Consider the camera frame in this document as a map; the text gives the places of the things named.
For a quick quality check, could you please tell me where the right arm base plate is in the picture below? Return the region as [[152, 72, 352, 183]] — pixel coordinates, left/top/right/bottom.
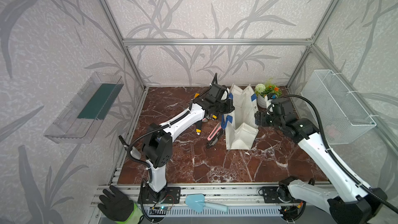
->
[[258, 186, 295, 204]]

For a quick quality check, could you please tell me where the white wire mesh basket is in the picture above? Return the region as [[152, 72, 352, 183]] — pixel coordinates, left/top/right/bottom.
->
[[301, 69, 376, 145]]

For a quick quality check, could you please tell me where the clear plastic wall bin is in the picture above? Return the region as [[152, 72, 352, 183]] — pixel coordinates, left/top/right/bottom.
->
[[44, 72, 124, 144]]

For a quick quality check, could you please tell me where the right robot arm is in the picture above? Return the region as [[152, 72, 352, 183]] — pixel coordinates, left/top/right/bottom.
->
[[254, 94, 398, 224]]

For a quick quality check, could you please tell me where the black and green glove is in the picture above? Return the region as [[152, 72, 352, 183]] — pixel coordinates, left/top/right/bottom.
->
[[97, 186, 144, 224]]

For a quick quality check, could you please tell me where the white Doraemon tote pouch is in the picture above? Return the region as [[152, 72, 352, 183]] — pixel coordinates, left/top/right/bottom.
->
[[221, 85, 258, 150]]

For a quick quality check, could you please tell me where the potted artificial flower plant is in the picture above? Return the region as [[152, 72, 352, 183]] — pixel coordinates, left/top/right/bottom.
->
[[254, 78, 283, 108]]

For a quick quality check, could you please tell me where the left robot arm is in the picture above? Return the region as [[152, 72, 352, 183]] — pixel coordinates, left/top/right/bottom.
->
[[119, 82, 235, 194]]

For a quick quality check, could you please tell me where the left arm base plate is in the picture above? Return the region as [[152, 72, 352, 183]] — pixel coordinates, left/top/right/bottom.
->
[[138, 187, 181, 204]]

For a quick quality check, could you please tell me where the black yellow art knife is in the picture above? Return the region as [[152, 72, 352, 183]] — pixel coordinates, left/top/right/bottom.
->
[[196, 120, 203, 135]]

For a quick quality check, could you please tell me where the light blue trowel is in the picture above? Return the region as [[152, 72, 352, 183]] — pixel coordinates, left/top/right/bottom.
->
[[185, 194, 229, 213]]

